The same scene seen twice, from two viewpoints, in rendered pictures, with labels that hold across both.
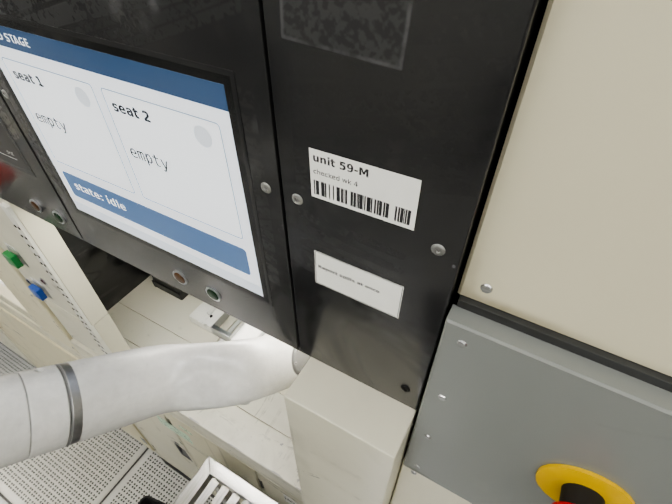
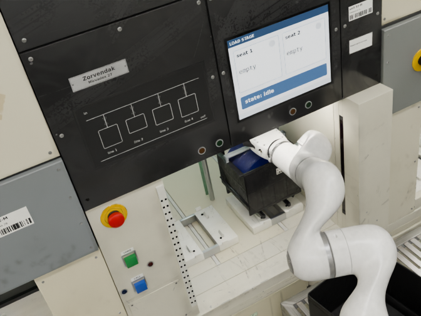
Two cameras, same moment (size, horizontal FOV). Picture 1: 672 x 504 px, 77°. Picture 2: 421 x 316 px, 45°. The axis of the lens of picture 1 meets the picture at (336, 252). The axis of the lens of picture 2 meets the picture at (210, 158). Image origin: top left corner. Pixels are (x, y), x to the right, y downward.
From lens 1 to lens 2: 1.28 m
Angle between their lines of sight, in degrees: 39
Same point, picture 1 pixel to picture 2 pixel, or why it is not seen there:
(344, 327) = (358, 66)
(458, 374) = (389, 47)
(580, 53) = not seen: outside the picture
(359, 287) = (361, 43)
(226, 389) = (327, 147)
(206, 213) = (313, 57)
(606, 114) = not seen: outside the picture
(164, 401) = not seen: hidden behind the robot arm
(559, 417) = (410, 37)
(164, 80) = (309, 14)
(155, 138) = (300, 39)
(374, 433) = (383, 91)
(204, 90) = (321, 9)
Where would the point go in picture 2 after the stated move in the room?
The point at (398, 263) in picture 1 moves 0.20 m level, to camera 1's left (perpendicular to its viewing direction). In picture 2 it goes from (369, 25) to (340, 59)
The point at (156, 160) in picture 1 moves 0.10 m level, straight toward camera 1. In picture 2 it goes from (297, 49) to (339, 44)
